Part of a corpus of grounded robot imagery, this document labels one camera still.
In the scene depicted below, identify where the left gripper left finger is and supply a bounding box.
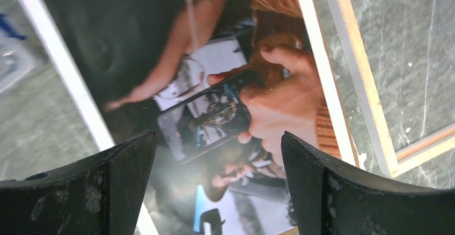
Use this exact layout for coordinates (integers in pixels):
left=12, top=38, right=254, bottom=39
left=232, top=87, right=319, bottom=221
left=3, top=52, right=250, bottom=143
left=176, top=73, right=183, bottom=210
left=1, top=131, right=157, bottom=234

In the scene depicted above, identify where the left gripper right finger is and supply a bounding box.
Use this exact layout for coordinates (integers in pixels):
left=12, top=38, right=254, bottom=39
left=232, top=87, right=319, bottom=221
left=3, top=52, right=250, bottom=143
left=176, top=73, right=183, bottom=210
left=281, top=132, right=454, bottom=234

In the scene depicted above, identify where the white wooden picture frame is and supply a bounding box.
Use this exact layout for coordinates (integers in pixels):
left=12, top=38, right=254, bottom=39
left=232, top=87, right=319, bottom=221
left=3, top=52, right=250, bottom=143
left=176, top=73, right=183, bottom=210
left=327, top=0, right=454, bottom=178

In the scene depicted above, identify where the glossy photo print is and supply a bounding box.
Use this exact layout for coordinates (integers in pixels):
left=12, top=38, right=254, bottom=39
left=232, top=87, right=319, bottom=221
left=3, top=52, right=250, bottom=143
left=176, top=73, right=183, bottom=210
left=8, top=0, right=358, bottom=235

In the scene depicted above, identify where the brown backing board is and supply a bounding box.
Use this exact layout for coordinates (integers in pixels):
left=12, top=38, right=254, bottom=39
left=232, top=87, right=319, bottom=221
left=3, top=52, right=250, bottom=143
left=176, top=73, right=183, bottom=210
left=282, top=0, right=358, bottom=234

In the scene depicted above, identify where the clear plastic compartment box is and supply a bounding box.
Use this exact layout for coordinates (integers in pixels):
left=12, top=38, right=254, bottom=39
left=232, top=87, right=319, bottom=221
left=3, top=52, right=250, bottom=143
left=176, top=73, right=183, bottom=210
left=1, top=13, right=38, bottom=93

